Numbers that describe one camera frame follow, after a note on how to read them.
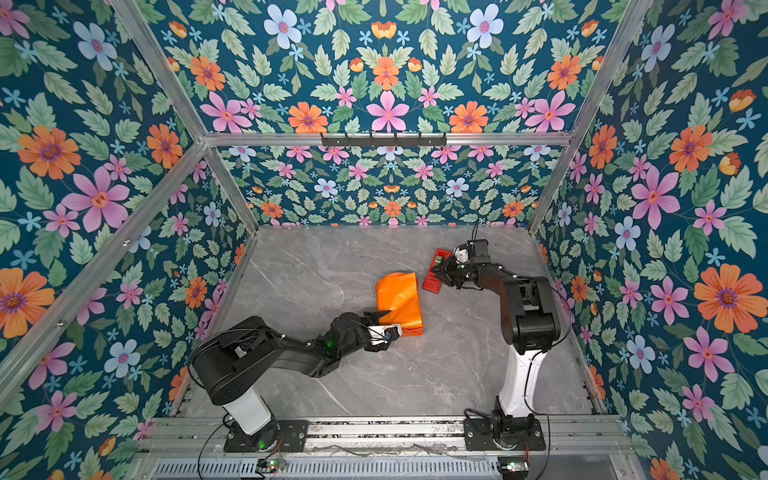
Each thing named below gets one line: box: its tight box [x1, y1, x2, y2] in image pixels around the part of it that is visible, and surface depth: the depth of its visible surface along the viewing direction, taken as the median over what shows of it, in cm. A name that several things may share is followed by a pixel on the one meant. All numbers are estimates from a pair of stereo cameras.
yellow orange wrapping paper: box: [376, 272, 424, 337], surface depth 92 cm
